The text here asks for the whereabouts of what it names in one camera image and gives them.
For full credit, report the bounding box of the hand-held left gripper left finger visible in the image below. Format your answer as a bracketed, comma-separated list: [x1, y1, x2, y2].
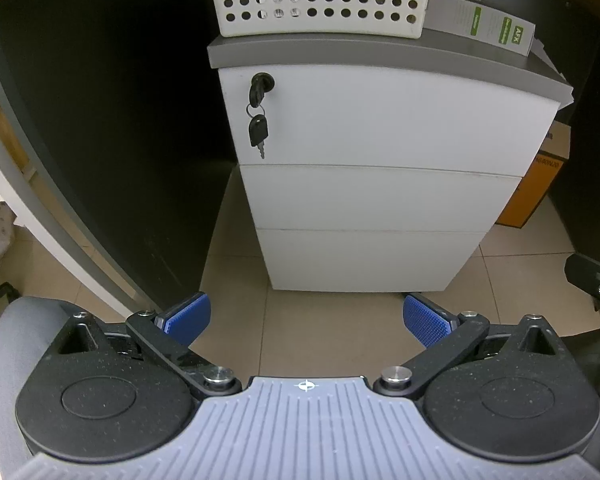
[45, 291, 243, 399]

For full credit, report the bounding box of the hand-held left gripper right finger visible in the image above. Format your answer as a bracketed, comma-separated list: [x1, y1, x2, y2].
[372, 293, 564, 401]

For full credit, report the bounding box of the white low drawer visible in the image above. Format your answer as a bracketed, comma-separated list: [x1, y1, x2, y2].
[255, 227, 486, 293]

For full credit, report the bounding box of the white drawer cabinet grey top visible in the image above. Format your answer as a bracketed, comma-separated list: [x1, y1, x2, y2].
[207, 27, 575, 293]

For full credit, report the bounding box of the tall white drawer with lock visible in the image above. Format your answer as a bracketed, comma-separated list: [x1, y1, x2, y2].
[218, 64, 561, 179]

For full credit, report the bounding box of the dark cloth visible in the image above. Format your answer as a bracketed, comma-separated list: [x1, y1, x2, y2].
[562, 327, 600, 401]

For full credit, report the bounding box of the orange cardboard box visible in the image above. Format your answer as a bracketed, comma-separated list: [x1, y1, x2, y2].
[495, 120, 574, 229]

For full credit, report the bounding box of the white table leg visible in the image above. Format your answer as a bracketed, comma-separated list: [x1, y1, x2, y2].
[0, 105, 131, 323]

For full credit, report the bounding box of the black key in lock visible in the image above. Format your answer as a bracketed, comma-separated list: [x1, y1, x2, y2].
[249, 72, 276, 107]

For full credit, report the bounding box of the white box with green label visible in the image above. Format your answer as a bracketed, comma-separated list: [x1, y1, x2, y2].
[424, 0, 537, 57]

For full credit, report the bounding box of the white perforated plastic basket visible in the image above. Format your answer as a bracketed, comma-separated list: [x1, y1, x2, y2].
[201, 0, 440, 41]

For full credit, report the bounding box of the black hanging key on ring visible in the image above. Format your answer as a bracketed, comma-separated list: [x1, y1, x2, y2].
[246, 104, 271, 160]

